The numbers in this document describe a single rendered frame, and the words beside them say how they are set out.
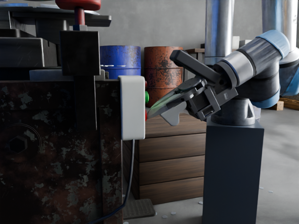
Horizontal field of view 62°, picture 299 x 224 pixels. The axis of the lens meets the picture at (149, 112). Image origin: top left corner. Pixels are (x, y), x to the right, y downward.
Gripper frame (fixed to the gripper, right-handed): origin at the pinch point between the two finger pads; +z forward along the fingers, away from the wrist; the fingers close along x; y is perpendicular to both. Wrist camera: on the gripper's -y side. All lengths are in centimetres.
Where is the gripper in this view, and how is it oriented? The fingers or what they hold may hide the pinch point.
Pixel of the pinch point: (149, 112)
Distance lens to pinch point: 56.3
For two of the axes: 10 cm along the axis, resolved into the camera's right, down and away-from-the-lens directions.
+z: -8.5, 5.2, -0.8
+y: 4.9, 8.3, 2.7
